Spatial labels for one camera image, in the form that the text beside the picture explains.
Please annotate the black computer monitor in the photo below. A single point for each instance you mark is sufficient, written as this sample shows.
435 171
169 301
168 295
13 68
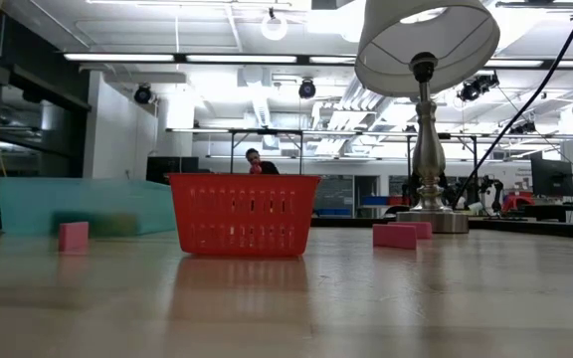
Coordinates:
552 176

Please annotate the green translucent plastic bin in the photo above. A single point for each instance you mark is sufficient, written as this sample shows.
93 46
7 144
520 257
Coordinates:
43 199

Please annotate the red slotted plastic basket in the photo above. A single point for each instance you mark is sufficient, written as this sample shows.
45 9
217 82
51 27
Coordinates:
244 238

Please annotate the black ceiling spotlight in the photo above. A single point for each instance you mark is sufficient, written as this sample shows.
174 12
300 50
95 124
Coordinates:
475 89
143 94
307 89

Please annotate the pink eraser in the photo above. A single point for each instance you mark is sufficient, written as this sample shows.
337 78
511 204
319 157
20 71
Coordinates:
394 236
73 237
423 230

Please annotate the black metal background frame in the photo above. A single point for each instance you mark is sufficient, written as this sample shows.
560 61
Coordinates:
266 132

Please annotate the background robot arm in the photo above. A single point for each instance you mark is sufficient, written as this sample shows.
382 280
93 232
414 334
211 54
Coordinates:
491 191

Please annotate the person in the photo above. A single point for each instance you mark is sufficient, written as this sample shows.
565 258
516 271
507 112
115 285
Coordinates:
261 166

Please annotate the silver table lamp white shade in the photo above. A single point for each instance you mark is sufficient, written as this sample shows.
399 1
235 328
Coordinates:
428 164

